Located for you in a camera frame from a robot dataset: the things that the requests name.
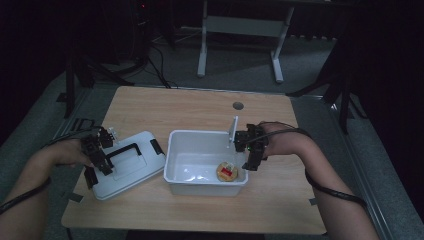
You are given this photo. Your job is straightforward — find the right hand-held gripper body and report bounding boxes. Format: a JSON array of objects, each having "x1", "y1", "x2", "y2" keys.
[{"x1": 227, "y1": 115, "x2": 270, "y2": 158}]

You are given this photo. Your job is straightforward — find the black floor cables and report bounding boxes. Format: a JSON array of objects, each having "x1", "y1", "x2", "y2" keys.
[{"x1": 145, "y1": 43, "x2": 180, "y2": 90}]

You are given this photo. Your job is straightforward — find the white metal desk frame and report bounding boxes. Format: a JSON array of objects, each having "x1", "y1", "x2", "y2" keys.
[{"x1": 196, "y1": 0, "x2": 296, "y2": 84}]

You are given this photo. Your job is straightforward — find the person's left hand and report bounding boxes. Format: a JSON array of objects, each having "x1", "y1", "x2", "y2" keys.
[{"x1": 49, "y1": 138, "x2": 95, "y2": 168}]

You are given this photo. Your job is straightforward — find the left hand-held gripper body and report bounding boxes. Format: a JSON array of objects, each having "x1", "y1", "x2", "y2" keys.
[{"x1": 80, "y1": 126, "x2": 120, "y2": 163}]

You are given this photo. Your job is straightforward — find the metal floor rail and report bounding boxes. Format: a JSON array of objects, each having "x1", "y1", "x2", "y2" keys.
[
  {"x1": 292, "y1": 94, "x2": 396, "y2": 240},
  {"x1": 52, "y1": 85, "x2": 92, "y2": 138}
]

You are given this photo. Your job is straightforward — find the black tripod stand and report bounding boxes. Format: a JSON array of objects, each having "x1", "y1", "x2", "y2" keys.
[
  {"x1": 55, "y1": 49, "x2": 135, "y2": 120},
  {"x1": 285, "y1": 39, "x2": 368, "y2": 135}
]

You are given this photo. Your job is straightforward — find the white lid with black handle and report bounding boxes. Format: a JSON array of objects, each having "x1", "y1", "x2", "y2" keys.
[{"x1": 84, "y1": 130, "x2": 167, "y2": 202}]

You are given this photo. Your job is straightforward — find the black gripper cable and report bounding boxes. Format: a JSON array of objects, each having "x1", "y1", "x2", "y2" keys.
[
  {"x1": 246, "y1": 121, "x2": 368, "y2": 208},
  {"x1": 0, "y1": 125, "x2": 103, "y2": 215}
]

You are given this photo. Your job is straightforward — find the person's right hand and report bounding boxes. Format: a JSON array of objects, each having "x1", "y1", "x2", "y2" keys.
[{"x1": 258, "y1": 121, "x2": 312, "y2": 160}]

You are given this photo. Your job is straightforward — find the white plastic storage box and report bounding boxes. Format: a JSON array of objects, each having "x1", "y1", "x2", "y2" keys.
[{"x1": 162, "y1": 128, "x2": 250, "y2": 197}]

